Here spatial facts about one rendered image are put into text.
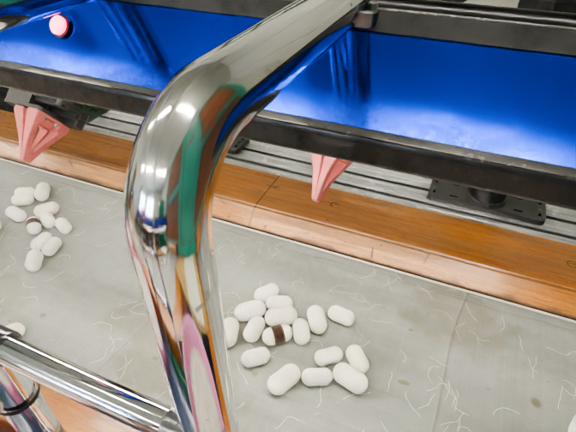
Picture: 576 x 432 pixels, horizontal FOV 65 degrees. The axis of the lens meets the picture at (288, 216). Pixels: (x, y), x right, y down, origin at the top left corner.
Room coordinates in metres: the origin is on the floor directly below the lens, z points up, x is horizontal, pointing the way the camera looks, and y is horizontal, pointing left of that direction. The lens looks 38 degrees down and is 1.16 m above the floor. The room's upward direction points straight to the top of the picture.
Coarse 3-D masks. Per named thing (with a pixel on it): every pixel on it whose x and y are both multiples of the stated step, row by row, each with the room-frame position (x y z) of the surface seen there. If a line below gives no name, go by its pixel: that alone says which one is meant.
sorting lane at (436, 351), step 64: (0, 192) 0.60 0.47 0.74; (64, 192) 0.60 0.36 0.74; (0, 256) 0.45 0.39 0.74; (64, 256) 0.45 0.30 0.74; (128, 256) 0.45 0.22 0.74; (256, 256) 0.45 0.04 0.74; (320, 256) 0.45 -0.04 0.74; (0, 320) 0.34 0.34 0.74; (64, 320) 0.34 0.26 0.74; (128, 320) 0.34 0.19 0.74; (384, 320) 0.34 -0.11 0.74; (448, 320) 0.34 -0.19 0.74; (512, 320) 0.34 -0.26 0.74; (128, 384) 0.26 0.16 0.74; (256, 384) 0.26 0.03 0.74; (384, 384) 0.26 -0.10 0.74; (448, 384) 0.26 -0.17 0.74; (512, 384) 0.26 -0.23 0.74
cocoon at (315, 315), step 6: (312, 306) 0.34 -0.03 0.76; (318, 306) 0.34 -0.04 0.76; (312, 312) 0.34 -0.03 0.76; (318, 312) 0.34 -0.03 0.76; (312, 318) 0.33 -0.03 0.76; (318, 318) 0.33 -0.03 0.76; (324, 318) 0.33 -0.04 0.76; (312, 324) 0.32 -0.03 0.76; (318, 324) 0.32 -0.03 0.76; (324, 324) 0.32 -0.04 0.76; (312, 330) 0.32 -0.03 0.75; (318, 330) 0.32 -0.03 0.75; (324, 330) 0.32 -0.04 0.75
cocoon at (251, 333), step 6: (252, 318) 0.33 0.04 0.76; (258, 318) 0.33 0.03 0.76; (252, 324) 0.32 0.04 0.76; (258, 324) 0.32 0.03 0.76; (264, 324) 0.32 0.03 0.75; (246, 330) 0.31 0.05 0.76; (252, 330) 0.31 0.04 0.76; (258, 330) 0.31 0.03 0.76; (246, 336) 0.31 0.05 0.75; (252, 336) 0.31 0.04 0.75; (258, 336) 0.31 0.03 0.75; (252, 342) 0.31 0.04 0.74
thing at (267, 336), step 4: (284, 324) 0.32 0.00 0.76; (268, 328) 0.31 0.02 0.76; (284, 328) 0.31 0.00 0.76; (288, 328) 0.31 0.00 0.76; (264, 332) 0.31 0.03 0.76; (268, 332) 0.31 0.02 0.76; (272, 332) 0.31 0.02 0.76; (284, 332) 0.31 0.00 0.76; (288, 332) 0.31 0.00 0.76; (292, 332) 0.32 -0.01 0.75; (264, 336) 0.31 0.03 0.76; (268, 336) 0.30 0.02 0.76; (272, 336) 0.30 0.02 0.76; (288, 336) 0.31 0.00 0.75; (264, 340) 0.30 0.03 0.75; (268, 340) 0.30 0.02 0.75; (272, 340) 0.30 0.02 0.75; (288, 340) 0.31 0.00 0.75; (268, 344) 0.30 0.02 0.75; (272, 344) 0.30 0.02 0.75
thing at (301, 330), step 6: (300, 318) 0.33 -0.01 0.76; (294, 324) 0.32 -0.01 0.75; (300, 324) 0.32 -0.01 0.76; (306, 324) 0.32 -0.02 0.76; (294, 330) 0.31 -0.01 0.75; (300, 330) 0.31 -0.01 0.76; (306, 330) 0.31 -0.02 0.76; (294, 336) 0.31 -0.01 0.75; (300, 336) 0.30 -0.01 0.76; (306, 336) 0.31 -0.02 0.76; (300, 342) 0.30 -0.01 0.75; (306, 342) 0.30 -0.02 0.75
